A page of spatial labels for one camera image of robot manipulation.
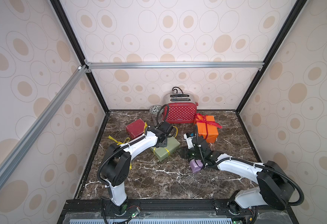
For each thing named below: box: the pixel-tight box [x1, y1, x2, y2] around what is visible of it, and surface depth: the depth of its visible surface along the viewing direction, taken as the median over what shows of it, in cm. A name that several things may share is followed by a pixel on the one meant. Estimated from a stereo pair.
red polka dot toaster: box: [163, 92, 199, 124], surface depth 108 cm
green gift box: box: [150, 136, 181, 162], surface depth 91 cm
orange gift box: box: [196, 114, 219, 143], surface depth 98 cm
